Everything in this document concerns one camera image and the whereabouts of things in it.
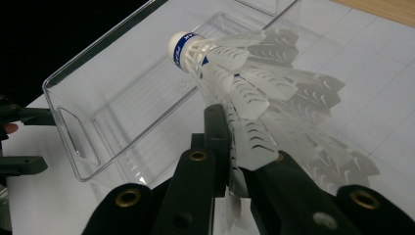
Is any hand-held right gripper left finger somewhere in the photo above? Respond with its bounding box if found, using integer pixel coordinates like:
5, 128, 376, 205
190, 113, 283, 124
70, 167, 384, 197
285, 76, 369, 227
151, 104, 233, 235

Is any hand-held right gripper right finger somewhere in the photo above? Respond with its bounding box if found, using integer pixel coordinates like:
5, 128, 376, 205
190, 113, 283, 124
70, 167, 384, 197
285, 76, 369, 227
240, 150, 364, 235

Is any clear plastic tray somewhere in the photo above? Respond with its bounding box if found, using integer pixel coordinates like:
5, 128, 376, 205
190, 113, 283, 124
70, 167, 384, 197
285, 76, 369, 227
42, 0, 301, 182

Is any white shuttlecock with blue band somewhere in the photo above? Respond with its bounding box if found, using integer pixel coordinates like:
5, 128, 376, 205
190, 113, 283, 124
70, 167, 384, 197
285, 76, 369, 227
166, 29, 268, 99

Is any white sheet mat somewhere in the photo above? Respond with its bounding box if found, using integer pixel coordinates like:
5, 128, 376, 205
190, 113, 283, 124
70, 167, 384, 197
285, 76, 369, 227
1, 0, 415, 235

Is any wooden table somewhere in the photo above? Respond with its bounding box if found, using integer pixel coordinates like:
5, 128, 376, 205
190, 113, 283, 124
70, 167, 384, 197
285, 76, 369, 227
331, 0, 415, 28

